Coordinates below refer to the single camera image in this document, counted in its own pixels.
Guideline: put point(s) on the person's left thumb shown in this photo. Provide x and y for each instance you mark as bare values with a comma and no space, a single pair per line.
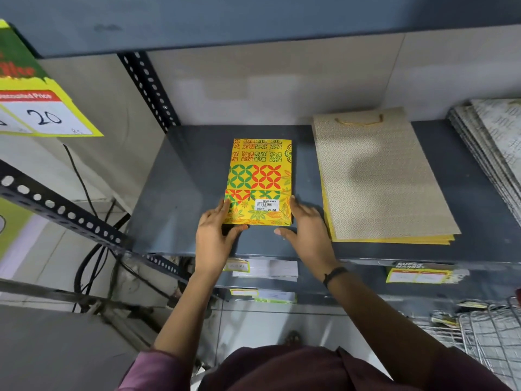
236,230

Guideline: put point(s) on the black slotted metal beam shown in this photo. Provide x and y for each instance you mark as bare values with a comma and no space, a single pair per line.
61,209

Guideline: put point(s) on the person's left forearm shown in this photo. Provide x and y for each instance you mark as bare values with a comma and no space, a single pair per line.
191,309

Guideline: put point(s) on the yellow shelf label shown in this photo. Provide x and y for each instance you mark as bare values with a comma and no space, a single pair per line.
419,275

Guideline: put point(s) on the yellow patterned gift bag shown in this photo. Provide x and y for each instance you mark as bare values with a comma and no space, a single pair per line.
260,175

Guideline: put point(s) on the person's left hand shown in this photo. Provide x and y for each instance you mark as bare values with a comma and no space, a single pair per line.
211,244

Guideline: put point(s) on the grey metal crossbar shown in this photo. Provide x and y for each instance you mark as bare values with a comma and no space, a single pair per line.
61,295

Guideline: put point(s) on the black wristband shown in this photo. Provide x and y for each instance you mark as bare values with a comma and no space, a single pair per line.
334,276

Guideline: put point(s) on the stack of beige gift bags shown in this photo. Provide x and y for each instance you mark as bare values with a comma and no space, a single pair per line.
378,179

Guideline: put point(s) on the grey metal shelf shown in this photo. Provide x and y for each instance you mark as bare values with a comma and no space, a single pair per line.
244,20
187,179
358,287

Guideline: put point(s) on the yellow green price sign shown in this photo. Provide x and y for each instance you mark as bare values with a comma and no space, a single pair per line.
34,99

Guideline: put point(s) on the black slotted metal post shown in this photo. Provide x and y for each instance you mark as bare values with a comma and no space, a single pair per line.
148,91

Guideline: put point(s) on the white green shelf label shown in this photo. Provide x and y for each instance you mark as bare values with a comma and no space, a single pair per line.
264,296

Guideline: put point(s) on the person's right forearm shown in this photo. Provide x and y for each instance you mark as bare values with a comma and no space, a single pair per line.
378,313

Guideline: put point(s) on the person's right thumb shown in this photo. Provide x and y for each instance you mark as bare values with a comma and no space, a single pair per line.
285,233

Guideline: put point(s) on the stack of grey gift bags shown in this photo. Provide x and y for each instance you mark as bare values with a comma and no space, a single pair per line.
494,142

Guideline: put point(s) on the person's right hand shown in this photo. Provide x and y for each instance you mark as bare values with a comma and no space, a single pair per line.
311,240

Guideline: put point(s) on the person's maroon clothing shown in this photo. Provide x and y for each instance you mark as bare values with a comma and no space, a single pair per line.
293,370

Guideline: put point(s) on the person's sandalled foot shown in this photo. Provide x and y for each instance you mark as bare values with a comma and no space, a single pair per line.
293,338

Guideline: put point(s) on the green poster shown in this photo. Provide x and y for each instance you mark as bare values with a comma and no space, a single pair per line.
12,223

